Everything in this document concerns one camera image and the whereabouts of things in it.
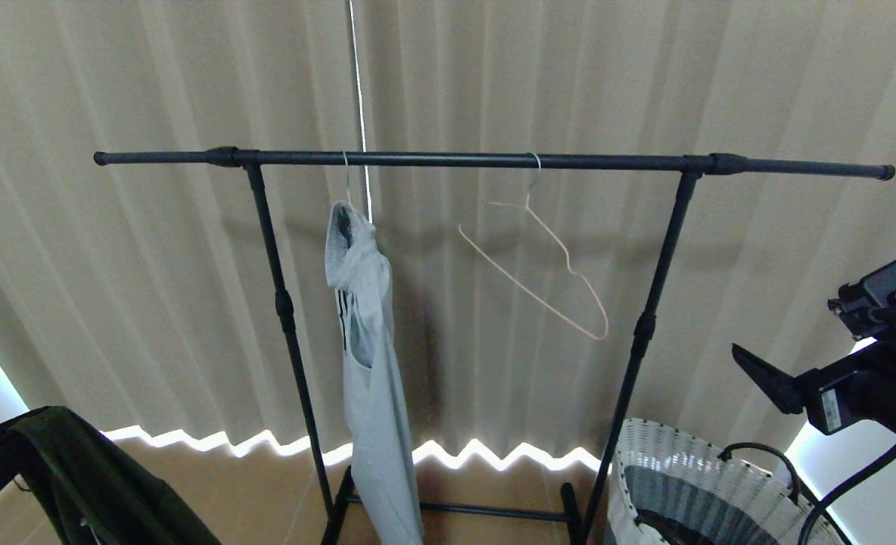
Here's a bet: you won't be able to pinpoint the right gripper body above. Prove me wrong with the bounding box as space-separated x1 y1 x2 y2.
795 341 896 462

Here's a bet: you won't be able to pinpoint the green printed garment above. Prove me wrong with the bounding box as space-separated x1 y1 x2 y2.
11 406 222 545

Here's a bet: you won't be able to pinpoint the pale grey shorts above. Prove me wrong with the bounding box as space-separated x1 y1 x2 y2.
325 201 425 545

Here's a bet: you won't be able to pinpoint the white laundry basket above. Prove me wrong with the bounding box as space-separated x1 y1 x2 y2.
605 418 854 545

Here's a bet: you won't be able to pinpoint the black clothes rack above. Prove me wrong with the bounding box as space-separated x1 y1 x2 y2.
94 146 896 545

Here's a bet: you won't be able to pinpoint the beige curtain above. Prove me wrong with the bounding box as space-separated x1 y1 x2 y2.
0 0 896 474

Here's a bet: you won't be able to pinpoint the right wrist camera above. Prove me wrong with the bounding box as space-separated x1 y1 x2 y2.
829 255 896 341

